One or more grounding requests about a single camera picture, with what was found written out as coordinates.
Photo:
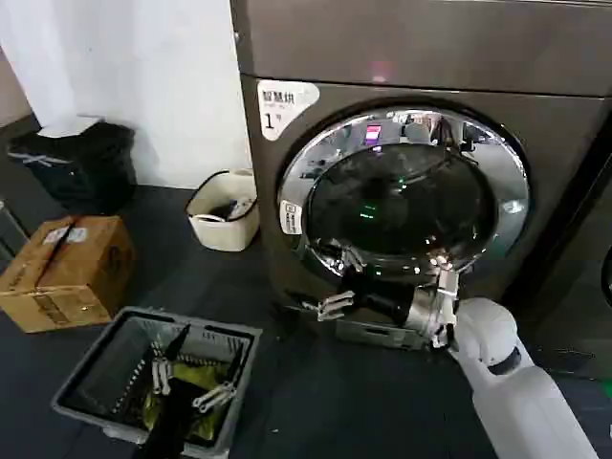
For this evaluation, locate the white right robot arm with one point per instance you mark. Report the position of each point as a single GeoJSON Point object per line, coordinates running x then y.
{"type": "Point", "coordinates": [507, 382]}

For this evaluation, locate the grey dryer with dark door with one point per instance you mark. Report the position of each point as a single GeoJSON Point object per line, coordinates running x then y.
{"type": "Point", "coordinates": [581, 268]}

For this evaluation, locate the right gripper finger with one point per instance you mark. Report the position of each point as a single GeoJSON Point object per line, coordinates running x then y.
{"type": "Point", "coordinates": [334, 306]}
{"type": "Point", "coordinates": [351, 260]}

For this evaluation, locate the black trash bin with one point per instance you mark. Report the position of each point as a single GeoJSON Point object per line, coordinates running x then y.
{"type": "Point", "coordinates": [81, 167]}

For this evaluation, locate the round glass dryer door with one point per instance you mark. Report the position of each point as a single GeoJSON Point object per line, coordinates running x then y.
{"type": "Point", "coordinates": [406, 201]}

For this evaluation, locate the white number label sticker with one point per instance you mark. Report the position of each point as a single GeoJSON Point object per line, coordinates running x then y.
{"type": "Point", "coordinates": [287, 107]}

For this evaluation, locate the white paper sheet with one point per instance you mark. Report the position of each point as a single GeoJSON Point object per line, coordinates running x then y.
{"type": "Point", "coordinates": [67, 125]}

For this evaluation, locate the brown cardboard box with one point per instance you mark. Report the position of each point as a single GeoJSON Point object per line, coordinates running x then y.
{"type": "Point", "coordinates": [72, 272]}

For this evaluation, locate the yellow garment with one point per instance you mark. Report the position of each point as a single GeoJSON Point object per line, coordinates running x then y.
{"type": "Point", "coordinates": [205, 378]}

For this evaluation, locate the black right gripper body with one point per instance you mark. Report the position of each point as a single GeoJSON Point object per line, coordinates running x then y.
{"type": "Point", "coordinates": [378, 299]}

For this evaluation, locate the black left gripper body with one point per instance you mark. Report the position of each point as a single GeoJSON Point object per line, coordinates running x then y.
{"type": "Point", "coordinates": [169, 425]}

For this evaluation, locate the grey front-load dryer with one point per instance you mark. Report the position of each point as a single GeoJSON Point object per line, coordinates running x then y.
{"type": "Point", "coordinates": [430, 52]}

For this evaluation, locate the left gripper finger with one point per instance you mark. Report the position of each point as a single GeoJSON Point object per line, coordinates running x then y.
{"type": "Point", "coordinates": [162, 373]}
{"type": "Point", "coordinates": [217, 392]}

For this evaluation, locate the small white door sticker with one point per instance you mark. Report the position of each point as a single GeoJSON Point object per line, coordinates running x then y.
{"type": "Point", "coordinates": [291, 217]}

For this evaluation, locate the grey plastic laundry basket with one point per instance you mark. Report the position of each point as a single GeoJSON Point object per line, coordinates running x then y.
{"type": "Point", "coordinates": [119, 344]}

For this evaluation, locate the cream plastic waste bin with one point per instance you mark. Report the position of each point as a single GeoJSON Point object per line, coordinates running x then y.
{"type": "Point", "coordinates": [220, 232]}

